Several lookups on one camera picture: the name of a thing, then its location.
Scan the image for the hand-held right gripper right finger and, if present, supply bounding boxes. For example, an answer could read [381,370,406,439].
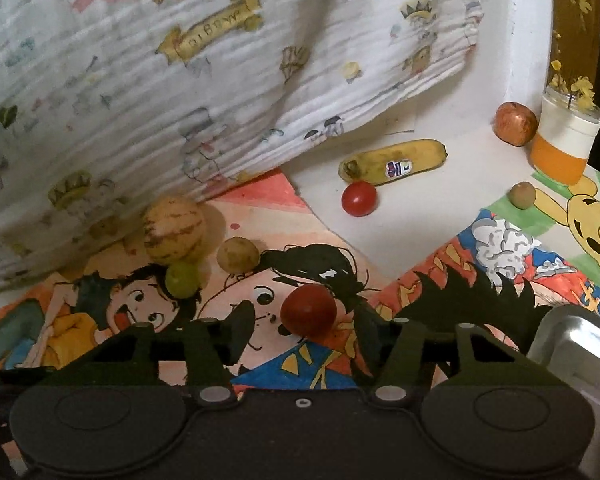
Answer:
[352,317,531,403]

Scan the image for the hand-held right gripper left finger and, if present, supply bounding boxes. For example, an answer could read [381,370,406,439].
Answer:
[87,301,257,407]

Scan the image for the metal tray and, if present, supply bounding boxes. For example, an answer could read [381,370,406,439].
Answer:
[527,305,600,480]

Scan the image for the spotted banana with sticker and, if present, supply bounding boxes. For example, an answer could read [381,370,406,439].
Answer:
[339,139,449,185]

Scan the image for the large red tomato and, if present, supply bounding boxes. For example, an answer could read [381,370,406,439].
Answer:
[280,285,338,338]

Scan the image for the round brown fruit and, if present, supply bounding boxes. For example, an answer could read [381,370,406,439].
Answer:
[216,237,261,274]

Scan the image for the green round fruit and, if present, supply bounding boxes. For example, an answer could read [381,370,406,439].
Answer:
[165,260,201,297]

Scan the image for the striped yellow melon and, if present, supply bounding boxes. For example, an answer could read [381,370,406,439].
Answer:
[143,196,206,265]

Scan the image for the small red cherry tomato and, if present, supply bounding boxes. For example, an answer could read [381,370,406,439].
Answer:
[341,181,379,217]

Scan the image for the small olive green fruit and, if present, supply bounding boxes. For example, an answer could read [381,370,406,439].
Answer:
[510,181,537,209]

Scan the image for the white printed blanket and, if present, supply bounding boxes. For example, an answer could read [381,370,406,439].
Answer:
[0,0,486,296]

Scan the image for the red apple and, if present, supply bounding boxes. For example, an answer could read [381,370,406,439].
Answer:
[494,101,538,147]

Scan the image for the orange and white jar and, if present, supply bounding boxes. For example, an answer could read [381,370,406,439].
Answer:
[530,82,600,186]

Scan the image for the yellow flower sprig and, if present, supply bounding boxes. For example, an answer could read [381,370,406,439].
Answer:
[550,0,597,111]

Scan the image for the brown wooden board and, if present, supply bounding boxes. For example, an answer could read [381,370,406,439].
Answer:
[550,0,600,98]

